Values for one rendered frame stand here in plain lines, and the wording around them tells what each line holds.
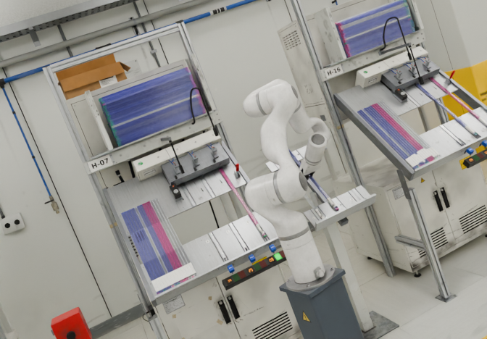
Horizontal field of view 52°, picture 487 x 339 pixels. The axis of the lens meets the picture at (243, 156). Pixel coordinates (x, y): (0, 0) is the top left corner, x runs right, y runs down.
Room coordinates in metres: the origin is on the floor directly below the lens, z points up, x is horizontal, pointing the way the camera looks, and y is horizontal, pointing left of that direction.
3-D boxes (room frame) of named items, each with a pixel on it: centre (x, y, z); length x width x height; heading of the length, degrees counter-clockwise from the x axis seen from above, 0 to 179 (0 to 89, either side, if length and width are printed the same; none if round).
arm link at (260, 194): (1.81, -0.04, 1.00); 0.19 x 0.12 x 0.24; 64
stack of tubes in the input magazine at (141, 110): (2.75, 0.36, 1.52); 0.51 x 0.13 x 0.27; 106
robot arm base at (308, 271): (1.79, -0.07, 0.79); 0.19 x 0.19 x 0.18
